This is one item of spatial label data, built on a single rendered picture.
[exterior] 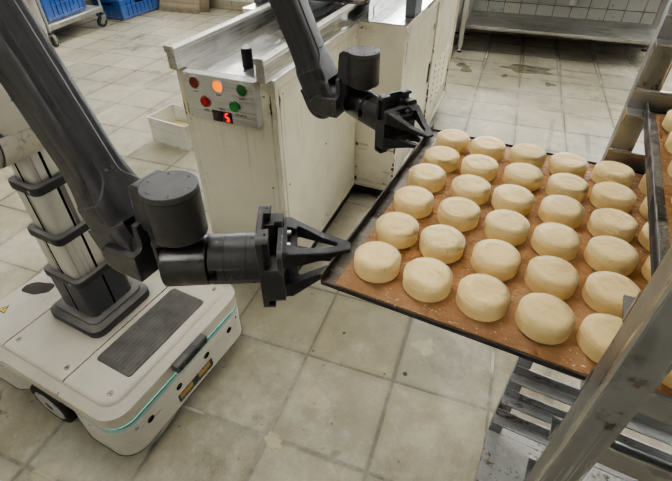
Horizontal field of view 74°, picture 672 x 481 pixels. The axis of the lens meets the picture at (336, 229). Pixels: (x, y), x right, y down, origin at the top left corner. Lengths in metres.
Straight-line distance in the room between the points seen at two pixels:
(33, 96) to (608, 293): 0.58
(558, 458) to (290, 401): 1.10
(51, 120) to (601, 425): 0.56
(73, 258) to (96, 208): 0.82
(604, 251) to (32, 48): 0.61
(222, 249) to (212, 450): 1.04
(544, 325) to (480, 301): 0.06
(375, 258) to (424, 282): 0.06
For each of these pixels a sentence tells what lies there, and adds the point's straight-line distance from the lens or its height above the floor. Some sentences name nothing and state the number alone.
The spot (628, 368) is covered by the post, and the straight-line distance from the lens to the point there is 0.38.
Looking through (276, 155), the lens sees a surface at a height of 0.60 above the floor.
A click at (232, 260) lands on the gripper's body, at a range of 0.48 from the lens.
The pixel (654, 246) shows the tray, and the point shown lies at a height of 1.05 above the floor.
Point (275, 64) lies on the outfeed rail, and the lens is 1.32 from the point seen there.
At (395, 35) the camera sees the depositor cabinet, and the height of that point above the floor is 0.80.
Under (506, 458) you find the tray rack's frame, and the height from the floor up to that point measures 0.15.
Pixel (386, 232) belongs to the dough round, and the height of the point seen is 0.97.
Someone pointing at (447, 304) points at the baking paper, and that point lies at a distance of 0.47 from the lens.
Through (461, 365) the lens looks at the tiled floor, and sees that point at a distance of 1.62.
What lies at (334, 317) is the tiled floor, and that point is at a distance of 1.69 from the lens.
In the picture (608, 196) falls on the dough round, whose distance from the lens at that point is 0.66.
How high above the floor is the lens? 1.29
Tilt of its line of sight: 39 degrees down
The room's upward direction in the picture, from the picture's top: straight up
